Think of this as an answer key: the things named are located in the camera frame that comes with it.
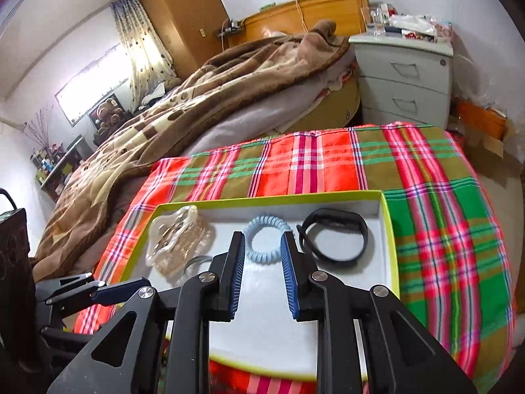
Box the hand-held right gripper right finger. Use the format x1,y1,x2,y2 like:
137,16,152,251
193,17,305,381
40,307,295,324
280,231,478,394

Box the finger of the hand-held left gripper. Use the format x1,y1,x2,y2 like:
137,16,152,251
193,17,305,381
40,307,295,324
35,272,152,308
39,324,97,347

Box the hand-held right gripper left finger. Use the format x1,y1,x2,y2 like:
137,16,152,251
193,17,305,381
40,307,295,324
47,231,247,394

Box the white box with green rim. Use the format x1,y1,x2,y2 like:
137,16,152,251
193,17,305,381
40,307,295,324
123,190,400,380

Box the clear pearly hair claw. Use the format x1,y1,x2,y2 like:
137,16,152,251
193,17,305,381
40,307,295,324
145,205,216,277

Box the black wristband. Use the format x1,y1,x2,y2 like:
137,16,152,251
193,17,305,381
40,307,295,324
296,208,376,264

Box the cluttered dark shelf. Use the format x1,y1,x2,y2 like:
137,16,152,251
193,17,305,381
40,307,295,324
31,135,89,202

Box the red green plaid cloth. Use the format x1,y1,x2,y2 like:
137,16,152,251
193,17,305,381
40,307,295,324
74,122,518,394

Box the dried branches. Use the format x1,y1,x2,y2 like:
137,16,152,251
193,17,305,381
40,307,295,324
22,107,54,148

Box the brown patterned blanket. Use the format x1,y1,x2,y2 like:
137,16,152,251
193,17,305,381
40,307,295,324
31,20,357,284

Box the lilac bed sheet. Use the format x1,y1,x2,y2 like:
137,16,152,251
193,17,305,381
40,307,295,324
193,66,357,142

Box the brown teddy bear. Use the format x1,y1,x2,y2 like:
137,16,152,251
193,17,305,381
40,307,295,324
88,94,128,132

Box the bright window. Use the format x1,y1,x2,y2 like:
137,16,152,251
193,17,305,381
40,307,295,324
55,45,132,128

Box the white nightstand with drawers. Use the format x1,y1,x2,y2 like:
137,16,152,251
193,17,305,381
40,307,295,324
348,33,455,130

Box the dotted curtain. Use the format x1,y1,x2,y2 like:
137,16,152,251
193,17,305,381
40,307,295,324
111,0,181,111

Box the orange cardboard box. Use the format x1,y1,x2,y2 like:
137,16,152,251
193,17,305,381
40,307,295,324
455,98,509,140

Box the tall wooden wardrobe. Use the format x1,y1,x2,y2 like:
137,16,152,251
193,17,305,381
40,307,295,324
137,0,230,87

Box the clear drinking glass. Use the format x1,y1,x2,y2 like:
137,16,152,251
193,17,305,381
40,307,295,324
361,6,388,37

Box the wooden bed headboard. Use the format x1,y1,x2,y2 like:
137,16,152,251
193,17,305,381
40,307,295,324
227,0,370,48

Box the pile of packets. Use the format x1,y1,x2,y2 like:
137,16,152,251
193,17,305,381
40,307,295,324
379,3,454,44

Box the grey elastic hair tie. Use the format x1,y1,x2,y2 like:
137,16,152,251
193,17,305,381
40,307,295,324
180,254,214,284

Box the light blue spiral hair tie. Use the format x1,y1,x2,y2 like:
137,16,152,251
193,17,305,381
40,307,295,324
242,214,293,264

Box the power strip with cables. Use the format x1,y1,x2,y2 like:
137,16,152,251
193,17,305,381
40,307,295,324
215,18,247,35

